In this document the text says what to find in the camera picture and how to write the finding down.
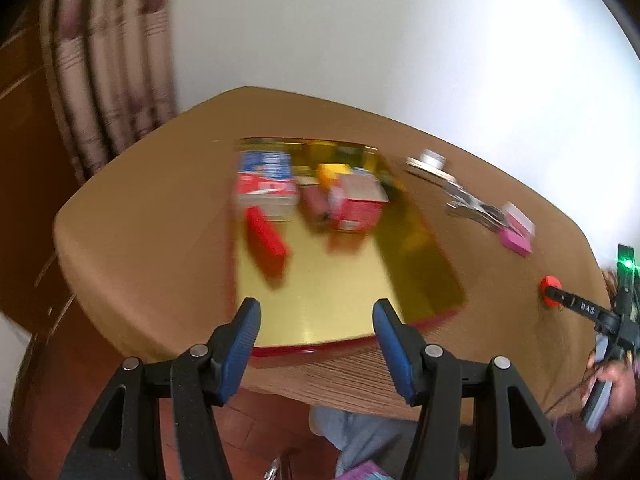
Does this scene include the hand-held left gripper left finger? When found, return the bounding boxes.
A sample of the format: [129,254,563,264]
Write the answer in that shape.
[59,297,262,480]

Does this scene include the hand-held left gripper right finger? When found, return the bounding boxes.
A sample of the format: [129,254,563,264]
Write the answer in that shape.
[372,298,576,480]

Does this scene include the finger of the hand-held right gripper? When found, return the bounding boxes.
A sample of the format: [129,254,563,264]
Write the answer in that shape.
[545,285,618,330]

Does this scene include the red rounded piece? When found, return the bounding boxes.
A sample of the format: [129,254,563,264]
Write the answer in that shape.
[539,276,565,308]

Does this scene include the red tin box gold interior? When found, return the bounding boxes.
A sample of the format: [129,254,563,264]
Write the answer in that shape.
[232,136,468,372]

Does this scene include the magenta block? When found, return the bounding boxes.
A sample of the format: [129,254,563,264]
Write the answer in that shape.
[500,230,533,258]

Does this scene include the clear pink plastic box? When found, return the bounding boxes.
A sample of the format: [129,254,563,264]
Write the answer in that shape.
[497,201,536,236]

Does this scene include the red rectangular block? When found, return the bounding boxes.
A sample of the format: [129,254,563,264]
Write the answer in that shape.
[244,206,288,278]

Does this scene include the small red cardboard box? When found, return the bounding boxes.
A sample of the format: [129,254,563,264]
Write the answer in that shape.
[327,172,391,233]

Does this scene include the small maroon block tan top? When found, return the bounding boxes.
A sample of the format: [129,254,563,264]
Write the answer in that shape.
[299,185,332,226]

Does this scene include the clear plastic box blue-red label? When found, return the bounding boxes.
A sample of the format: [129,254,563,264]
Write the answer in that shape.
[234,149,301,218]

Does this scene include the yellow striped cube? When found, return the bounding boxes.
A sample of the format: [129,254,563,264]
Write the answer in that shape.
[316,162,351,191]

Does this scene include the person's right hand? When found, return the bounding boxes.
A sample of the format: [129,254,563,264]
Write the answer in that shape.
[586,354,640,430]

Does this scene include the person's jeans leg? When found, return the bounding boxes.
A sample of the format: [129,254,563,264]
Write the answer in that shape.
[309,405,473,480]

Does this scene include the purple patterned clothing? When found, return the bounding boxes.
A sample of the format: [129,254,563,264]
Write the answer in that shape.
[345,462,396,480]

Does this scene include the brown wooden door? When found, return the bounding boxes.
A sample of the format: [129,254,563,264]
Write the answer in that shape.
[0,10,81,341]

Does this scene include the beige leaf-print curtain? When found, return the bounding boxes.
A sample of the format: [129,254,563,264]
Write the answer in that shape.
[40,0,178,186]

